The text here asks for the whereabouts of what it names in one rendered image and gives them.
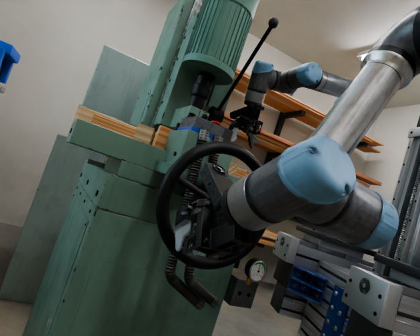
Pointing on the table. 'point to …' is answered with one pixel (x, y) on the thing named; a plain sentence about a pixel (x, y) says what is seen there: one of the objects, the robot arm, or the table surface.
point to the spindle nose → (201, 89)
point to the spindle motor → (219, 39)
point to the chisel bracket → (185, 114)
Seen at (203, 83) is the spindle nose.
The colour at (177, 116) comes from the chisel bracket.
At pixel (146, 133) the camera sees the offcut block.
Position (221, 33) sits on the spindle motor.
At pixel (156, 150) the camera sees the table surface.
